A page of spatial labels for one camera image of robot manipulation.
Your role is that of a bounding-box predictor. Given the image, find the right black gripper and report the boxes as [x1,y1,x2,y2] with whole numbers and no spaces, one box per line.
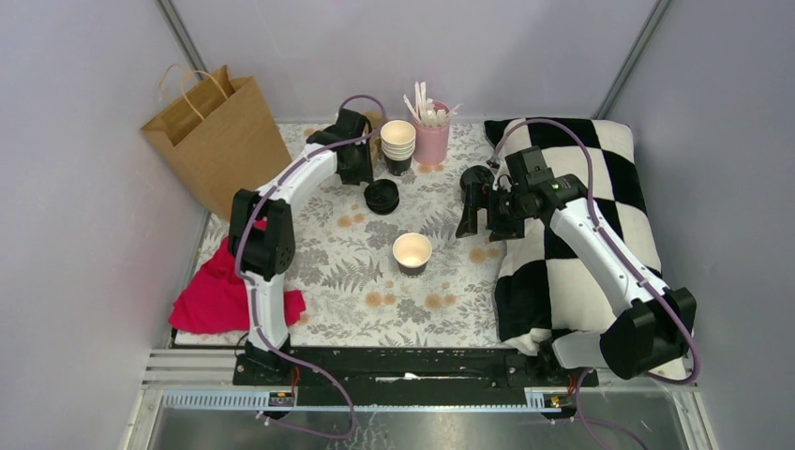
[455,182,528,244]

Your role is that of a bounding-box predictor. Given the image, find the black paper coffee cup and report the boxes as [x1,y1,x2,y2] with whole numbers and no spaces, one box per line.
[459,165,496,209]

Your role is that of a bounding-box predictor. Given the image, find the stack of black lids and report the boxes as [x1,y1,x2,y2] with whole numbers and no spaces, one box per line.
[364,179,399,216]

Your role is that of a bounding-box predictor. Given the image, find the black cup lid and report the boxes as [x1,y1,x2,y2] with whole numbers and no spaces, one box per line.
[459,165,496,188]

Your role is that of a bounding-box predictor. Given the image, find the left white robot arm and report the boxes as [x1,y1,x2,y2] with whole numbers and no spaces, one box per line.
[228,108,374,385]

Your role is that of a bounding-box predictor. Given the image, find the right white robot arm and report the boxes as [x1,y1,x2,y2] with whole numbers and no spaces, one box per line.
[456,147,697,386]

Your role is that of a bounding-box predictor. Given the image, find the brown cardboard cup carrier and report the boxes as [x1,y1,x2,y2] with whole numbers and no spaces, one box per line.
[364,110,384,168]

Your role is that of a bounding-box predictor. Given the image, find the stack of paper cups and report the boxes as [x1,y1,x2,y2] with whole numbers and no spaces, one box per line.
[381,120,416,176]

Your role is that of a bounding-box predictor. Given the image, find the pink straw holder cup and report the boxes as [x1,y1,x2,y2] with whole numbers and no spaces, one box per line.
[412,119,450,166]

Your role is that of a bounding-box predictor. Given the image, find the wrapped paper straws bundle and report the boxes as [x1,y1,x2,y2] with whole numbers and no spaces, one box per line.
[403,82,460,128]

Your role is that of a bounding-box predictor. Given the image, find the floral table mat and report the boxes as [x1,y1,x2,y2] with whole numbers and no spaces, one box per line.
[173,122,517,349]

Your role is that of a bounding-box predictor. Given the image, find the black white checkered pillow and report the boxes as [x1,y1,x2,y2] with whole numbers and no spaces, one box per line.
[476,117,697,384]

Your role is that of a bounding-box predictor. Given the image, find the brown paper bag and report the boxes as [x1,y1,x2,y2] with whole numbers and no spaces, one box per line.
[141,65,292,221]

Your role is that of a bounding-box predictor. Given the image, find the red cloth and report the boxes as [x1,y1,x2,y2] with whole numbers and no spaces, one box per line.
[168,217,307,336]

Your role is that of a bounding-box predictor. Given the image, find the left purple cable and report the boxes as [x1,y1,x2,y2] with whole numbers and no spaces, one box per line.
[233,94,387,441]

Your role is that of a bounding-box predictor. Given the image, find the purple cable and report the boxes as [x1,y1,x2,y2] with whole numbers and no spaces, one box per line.
[233,94,387,441]
[493,117,702,450]

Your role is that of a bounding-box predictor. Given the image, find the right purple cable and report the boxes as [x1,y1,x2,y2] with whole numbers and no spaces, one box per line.
[493,117,702,450]

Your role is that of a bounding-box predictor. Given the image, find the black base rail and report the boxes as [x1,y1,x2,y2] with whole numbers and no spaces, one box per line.
[232,346,583,408]

